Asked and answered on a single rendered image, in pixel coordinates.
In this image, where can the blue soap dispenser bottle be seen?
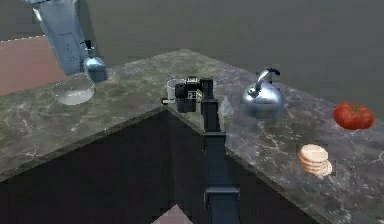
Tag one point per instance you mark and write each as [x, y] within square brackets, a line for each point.
[95, 67]

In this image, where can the small clear glass shaker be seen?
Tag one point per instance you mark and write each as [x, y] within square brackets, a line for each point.
[226, 107]

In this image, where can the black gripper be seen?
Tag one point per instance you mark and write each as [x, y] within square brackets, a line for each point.
[182, 96]

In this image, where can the red tomato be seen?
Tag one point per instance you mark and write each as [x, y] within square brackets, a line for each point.
[353, 116]

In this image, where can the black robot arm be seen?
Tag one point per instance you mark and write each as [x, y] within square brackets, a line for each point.
[214, 150]

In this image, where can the marble kitchen counter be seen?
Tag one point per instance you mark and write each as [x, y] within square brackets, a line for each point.
[100, 100]

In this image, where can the clear glass bowl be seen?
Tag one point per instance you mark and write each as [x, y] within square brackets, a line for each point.
[73, 90]

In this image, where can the sliced bread loaf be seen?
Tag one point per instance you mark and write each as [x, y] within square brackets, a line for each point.
[314, 160]

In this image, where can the white mug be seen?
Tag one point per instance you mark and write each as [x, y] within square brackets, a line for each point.
[172, 89]

